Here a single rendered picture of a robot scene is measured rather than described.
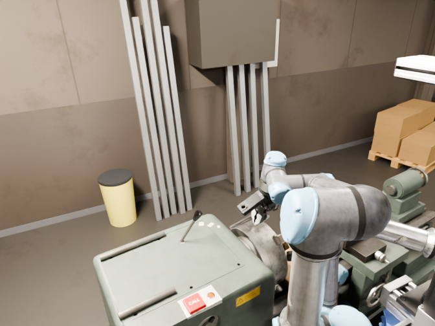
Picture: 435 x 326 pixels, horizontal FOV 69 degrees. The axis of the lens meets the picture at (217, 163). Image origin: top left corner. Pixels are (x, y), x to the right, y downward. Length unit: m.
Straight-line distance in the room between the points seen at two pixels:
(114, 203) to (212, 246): 2.26
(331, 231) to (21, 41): 3.19
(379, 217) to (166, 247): 0.92
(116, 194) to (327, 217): 2.95
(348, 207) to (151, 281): 0.82
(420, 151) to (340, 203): 4.37
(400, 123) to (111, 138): 3.75
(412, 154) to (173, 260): 4.21
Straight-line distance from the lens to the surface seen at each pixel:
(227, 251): 1.35
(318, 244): 0.70
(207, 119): 3.95
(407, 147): 5.08
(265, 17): 3.67
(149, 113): 3.34
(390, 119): 5.06
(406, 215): 2.40
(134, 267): 1.34
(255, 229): 1.49
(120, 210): 3.57
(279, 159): 1.12
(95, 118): 3.60
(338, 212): 0.68
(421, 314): 1.14
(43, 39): 3.47
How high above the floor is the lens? 2.16
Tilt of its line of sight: 26 degrees down
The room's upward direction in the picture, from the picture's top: 2 degrees counter-clockwise
